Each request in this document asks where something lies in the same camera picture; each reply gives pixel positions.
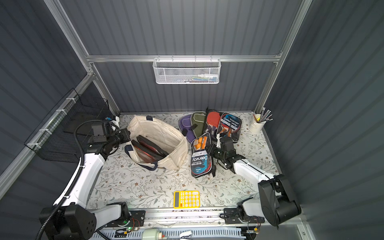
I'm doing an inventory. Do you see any blue Deerway paddle set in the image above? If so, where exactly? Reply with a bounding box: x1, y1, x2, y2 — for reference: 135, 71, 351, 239
217, 112, 243, 143
190, 133, 217, 178

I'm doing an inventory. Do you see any red ping pong paddle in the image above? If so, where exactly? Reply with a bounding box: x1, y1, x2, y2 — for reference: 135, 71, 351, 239
203, 109, 223, 142

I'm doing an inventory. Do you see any olive green paddle cover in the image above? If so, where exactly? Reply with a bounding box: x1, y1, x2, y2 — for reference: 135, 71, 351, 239
191, 111, 207, 138

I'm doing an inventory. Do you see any purple round case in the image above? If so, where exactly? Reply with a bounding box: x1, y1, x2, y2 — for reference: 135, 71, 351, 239
179, 114, 196, 143

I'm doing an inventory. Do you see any floral canvas tote bag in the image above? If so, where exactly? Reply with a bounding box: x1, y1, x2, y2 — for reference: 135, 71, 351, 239
124, 116, 188, 171

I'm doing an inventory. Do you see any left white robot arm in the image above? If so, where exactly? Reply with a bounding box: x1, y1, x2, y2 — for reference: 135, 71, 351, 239
36, 118, 131, 240

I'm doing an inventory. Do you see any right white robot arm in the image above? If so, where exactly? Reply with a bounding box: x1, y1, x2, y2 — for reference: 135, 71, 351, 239
205, 137, 302, 227

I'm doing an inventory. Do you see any white pen cup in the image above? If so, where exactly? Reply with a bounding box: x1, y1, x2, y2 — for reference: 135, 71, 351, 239
249, 114, 266, 134

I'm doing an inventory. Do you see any yellow calculator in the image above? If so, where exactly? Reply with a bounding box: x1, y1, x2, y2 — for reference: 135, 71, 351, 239
173, 191, 201, 209

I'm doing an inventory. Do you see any black wire side basket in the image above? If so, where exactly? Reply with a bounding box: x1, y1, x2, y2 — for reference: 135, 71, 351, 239
24, 89, 113, 163

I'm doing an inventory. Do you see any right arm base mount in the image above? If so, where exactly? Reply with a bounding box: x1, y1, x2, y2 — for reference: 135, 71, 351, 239
219, 206, 265, 225

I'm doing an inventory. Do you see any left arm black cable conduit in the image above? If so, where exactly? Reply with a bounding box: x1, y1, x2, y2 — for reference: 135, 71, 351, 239
35, 119, 121, 240

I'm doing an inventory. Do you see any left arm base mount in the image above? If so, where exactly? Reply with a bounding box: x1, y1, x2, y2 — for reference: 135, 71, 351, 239
105, 210, 147, 228

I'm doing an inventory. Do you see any white wire wall basket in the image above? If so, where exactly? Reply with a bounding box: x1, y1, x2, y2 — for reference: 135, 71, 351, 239
153, 58, 222, 85

